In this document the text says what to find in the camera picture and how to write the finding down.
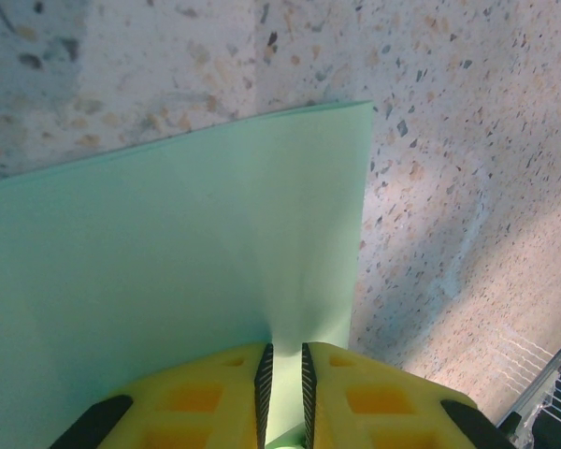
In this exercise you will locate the aluminium frame rail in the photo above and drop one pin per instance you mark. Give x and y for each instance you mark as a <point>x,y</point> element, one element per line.
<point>533,393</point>

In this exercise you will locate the light green paper sheet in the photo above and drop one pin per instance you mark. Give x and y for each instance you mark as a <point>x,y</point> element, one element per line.
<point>168,234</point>

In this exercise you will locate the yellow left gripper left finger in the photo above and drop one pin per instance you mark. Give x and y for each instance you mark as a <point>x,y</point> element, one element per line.
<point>191,407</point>

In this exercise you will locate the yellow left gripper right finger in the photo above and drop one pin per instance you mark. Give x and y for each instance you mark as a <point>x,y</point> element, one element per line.
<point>378,407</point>

